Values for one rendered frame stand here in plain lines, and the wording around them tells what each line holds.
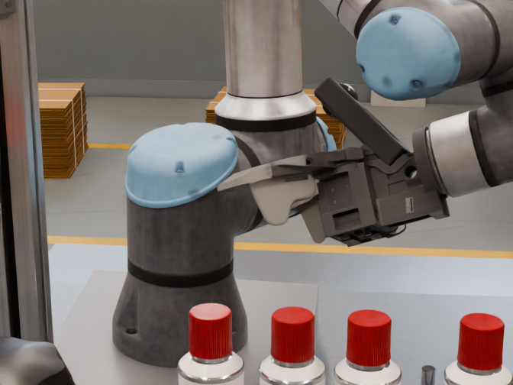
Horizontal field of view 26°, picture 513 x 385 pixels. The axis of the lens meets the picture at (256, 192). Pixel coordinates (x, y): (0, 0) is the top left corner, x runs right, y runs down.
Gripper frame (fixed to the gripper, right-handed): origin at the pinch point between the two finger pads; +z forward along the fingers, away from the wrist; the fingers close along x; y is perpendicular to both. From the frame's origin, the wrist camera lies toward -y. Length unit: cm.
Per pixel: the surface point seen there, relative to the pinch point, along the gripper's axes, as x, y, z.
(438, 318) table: 41.1, 11.3, -7.6
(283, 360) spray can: -23.4, 20.1, -9.7
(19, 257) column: -20.5, 5.5, 14.2
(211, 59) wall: 439, -210, 175
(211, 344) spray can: -25.6, 18.0, -5.1
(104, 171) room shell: 317, -122, 187
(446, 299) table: 46.9, 8.3, -7.9
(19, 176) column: -23.6, -0.6, 11.1
